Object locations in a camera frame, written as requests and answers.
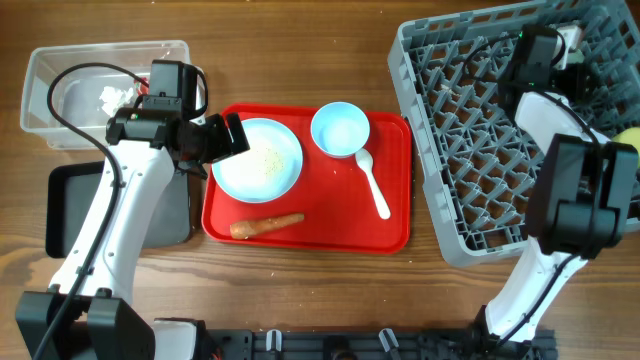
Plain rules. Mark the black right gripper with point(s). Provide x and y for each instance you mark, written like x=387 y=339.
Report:
x=575 y=78

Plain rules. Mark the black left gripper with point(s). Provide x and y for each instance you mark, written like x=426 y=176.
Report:
x=221 y=146

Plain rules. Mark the yellow cup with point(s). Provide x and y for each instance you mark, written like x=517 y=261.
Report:
x=629 y=140

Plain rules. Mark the light blue bowl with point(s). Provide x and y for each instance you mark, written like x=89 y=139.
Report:
x=340 y=129

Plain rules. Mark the red snack wrapper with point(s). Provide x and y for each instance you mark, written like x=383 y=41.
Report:
x=141 y=86

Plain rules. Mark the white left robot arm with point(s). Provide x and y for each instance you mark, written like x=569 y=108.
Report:
x=86 y=311

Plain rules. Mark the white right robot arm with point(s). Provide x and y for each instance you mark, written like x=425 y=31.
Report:
x=580 y=201

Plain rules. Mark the grey dishwasher rack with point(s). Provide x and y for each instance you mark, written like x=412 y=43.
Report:
x=479 y=169

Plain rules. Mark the black waste tray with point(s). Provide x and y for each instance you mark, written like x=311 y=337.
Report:
x=71 y=189

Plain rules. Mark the pile of rice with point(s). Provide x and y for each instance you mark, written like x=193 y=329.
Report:
x=265 y=162

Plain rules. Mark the light blue plate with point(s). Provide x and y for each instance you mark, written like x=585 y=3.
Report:
x=232 y=174

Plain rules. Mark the orange carrot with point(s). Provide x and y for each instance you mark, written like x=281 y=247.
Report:
x=250 y=228

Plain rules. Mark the red serving tray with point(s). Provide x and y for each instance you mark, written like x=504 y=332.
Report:
x=332 y=194

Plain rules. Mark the crumpled white tissue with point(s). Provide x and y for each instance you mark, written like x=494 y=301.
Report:
x=114 y=98

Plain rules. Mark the white plastic spoon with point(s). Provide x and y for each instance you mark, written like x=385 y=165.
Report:
x=364 y=161

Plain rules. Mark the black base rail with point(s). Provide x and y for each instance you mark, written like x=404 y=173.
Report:
x=449 y=344

